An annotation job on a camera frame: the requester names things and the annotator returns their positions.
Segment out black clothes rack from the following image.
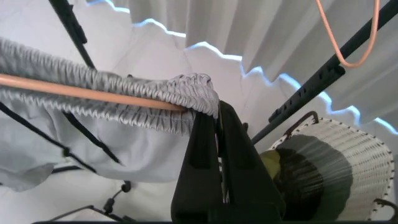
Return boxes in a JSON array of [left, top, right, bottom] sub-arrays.
[[48, 0, 398, 146]]

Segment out pale grey shorts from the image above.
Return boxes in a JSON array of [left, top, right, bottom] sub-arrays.
[[0, 36, 220, 192]]

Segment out green garment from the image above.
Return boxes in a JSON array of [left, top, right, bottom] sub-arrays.
[[259, 149, 282, 180]]

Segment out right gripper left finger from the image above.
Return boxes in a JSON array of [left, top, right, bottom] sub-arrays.
[[170, 111, 224, 222]]

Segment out white curtain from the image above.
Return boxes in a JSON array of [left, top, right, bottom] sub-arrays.
[[111, 0, 398, 131]]

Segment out white laundry basket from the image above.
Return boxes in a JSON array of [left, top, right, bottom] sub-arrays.
[[269, 111, 398, 222]]

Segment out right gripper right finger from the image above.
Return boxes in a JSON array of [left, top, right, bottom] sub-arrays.
[[217, 100, 286, 222]]

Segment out black cable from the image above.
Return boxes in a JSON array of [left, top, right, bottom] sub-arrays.
[[102, 180, 133, 215]]

